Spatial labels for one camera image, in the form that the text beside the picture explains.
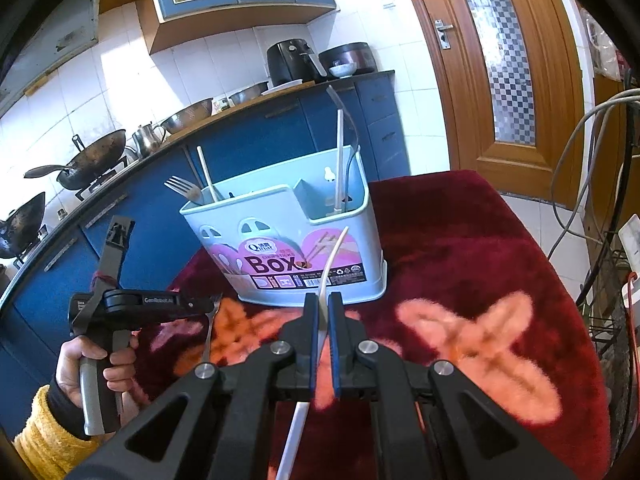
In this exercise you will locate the steel basin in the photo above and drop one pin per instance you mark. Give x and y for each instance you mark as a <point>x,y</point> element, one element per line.
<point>248,92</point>

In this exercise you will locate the white chopstick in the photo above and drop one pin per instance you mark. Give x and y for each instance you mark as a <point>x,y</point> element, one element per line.
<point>340,160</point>
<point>327,270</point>
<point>207,175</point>

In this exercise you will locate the wooden shelf unit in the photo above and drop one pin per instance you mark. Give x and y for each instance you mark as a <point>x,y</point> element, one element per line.
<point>607,50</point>

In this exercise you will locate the black air fryer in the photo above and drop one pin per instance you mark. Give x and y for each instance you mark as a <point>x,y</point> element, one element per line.
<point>290,62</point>

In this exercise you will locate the small black wok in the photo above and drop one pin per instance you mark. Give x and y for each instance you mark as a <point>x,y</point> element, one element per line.
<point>22,225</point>

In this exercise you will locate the light blue utensil box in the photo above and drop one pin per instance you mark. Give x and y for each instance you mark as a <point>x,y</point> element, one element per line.
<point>280,210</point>

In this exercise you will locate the white bowl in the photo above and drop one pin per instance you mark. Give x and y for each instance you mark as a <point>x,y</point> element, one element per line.
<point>342,71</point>

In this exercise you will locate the dark red floral blanket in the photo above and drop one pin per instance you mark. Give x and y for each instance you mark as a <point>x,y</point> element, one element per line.
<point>475,260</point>

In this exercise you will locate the black gas stove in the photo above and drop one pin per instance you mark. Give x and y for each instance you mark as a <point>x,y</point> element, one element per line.
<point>102,180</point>

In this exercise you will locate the steel mixing bowl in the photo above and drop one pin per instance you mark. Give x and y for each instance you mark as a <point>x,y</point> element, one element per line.
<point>187,116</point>

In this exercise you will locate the person's left forearm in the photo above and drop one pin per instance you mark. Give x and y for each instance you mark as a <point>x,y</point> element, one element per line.
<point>40,435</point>

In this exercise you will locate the wooden door with glass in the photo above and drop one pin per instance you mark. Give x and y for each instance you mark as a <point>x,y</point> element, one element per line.
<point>460,110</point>

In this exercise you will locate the steel kettle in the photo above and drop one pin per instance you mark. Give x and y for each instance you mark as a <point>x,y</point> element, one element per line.
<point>146,141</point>

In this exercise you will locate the blue wooden wall cabinet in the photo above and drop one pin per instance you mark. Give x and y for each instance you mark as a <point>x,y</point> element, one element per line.
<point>240,5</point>

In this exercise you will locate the white power strip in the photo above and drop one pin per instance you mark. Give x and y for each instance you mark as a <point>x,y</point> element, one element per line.
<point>630,232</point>

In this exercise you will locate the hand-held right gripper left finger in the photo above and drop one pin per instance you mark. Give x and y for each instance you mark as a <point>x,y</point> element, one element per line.
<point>312,360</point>

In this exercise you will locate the dark rice cooker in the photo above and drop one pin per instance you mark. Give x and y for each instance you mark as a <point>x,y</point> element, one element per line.
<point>355,57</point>

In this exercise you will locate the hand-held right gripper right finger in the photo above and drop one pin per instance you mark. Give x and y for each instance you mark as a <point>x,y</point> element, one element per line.
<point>334,360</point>

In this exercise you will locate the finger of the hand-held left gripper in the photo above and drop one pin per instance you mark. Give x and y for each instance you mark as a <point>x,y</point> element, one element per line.
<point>195,305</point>

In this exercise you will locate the blue kitchen base cabinet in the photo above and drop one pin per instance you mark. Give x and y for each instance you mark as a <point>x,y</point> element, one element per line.
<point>150,210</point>

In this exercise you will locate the grey range hood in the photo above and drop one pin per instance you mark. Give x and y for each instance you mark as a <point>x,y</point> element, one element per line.
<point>55,40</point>

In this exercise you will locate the white plate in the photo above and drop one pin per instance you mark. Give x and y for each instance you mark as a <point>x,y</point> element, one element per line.
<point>282,86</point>

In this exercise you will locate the person's left hand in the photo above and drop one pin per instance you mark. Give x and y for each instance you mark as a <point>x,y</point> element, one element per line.
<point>120,372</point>

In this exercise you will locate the large steel fork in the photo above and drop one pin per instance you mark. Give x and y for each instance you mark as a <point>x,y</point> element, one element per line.
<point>185,187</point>

